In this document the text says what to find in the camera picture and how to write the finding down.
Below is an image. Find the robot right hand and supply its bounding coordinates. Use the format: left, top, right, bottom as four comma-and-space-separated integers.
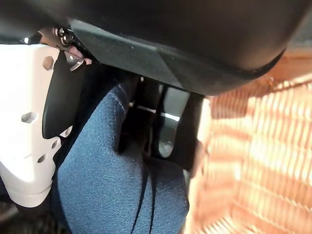
0, 0, 312, 208

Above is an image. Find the blue garment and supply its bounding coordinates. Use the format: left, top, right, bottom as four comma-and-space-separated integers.
52, 81, 190, 234

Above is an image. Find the woven wicker laundry basket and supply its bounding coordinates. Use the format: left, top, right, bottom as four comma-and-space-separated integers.
189, 47, 312, 234

